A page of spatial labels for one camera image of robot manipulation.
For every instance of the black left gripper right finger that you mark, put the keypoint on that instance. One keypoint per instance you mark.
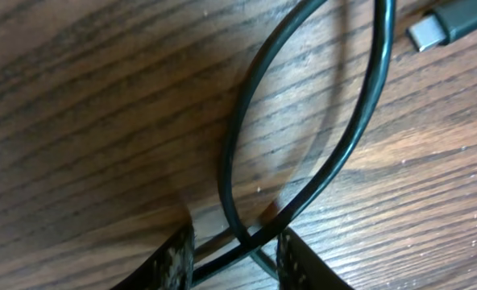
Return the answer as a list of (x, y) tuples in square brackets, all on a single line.
[(300, 268)]

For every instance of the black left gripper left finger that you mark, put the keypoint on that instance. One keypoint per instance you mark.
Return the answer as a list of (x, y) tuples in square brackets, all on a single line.
[(170, 267)]

